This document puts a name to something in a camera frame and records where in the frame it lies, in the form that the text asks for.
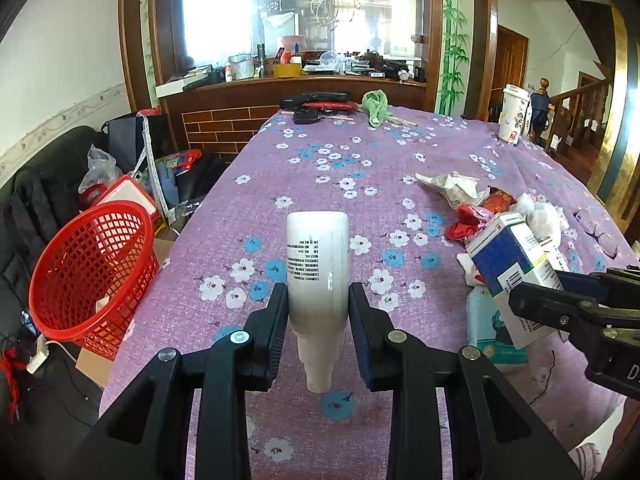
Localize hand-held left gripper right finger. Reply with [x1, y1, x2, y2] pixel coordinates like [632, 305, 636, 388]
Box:
[348, 282, 583, 480]

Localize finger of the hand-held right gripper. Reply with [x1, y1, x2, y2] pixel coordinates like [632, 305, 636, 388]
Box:
[509, 282, 640, 333]
[555, 267, 640, 306]

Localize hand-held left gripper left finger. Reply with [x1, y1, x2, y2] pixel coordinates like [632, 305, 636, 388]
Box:
[62, 282, 290, 480]

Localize blue white medicine box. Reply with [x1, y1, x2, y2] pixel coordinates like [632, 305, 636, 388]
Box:
[465, 212, 571, 351]

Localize white plastic bottle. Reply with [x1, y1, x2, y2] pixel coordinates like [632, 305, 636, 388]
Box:
[286, 211, 351, 393]

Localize red plastic mesh basket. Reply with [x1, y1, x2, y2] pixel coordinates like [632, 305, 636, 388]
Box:
[28, 200, 161, 361]

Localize clear eyeglasses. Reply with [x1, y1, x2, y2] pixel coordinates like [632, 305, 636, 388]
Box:
[572, 207, 626, 256]

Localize light blue tissue packet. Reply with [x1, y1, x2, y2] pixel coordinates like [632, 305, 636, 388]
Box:
[466, 287, 528, 373]

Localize crumpled white tissue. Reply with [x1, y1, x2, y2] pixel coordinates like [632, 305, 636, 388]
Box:
[515, 192, 563, 246]

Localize red snack packet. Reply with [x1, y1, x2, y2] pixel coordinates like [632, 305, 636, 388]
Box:
[482, 187, 518, 213]

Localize crumpled red wrapper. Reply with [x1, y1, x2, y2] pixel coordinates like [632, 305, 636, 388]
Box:
[445, 205, 496, 241]

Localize crumpled white wrapper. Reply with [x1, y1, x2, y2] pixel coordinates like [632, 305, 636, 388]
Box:
[415, 172, 493, 208]

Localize purple floral tablecloth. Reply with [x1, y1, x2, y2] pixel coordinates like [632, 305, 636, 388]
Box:
[97, 105, 640, 480]

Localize wooden stair railing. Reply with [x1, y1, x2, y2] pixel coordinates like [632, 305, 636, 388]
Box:
[530, 77, 616, 161]

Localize golden pillar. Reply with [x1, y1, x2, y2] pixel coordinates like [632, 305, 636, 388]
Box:
[590, 0, 640, 221]

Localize printed white paper cup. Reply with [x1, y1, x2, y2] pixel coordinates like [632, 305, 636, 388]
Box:
[498, 84, 532, 146]

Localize brown cardboard box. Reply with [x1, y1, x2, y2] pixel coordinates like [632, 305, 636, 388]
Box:
[75, 237, 176, 391]

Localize colourful printed package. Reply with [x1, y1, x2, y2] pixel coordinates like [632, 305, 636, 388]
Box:
[160, 149, 201, 173]

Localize white ruled strip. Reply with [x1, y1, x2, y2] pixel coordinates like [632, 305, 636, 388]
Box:
[142, 115, 173, 221]

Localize white board with red rim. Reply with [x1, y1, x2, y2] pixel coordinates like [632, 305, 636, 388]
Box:
[92, 175, 161, 221]

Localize green plastic bag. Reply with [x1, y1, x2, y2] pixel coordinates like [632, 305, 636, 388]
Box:
[361, 90, 392, 128]

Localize brown wooden door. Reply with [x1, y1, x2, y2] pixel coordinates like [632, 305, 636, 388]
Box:
[492, 25, 529, 121]

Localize long black case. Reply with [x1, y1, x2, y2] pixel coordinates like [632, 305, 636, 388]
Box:
[280, 91, 351, 109]

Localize wooden counter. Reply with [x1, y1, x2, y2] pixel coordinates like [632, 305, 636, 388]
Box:
[155, 75, 428, 166]

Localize dark blue bag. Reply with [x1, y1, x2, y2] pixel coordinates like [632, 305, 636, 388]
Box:
[102, 112, 171, 171]

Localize white power strip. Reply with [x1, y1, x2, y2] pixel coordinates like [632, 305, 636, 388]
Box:
[25, 340, 51, 373]

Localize clear plastic bag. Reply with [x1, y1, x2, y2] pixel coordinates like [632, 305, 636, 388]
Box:
[77, 145, 123, 196]

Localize round metal tin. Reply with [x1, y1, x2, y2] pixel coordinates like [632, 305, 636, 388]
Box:
[229, 54, 258, 80]

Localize black jacket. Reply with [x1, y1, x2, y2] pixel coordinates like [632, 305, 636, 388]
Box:
[2, 170, 76, 311]

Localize black sofa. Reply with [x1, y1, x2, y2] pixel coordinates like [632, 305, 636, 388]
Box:
[0, 125, 116, 411]

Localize large glass window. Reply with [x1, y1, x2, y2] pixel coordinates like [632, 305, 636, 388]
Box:
[150, 0, 443, 86]

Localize bamboo painted wall panel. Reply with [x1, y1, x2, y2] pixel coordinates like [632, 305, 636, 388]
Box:
[435, 0, 473, 116]

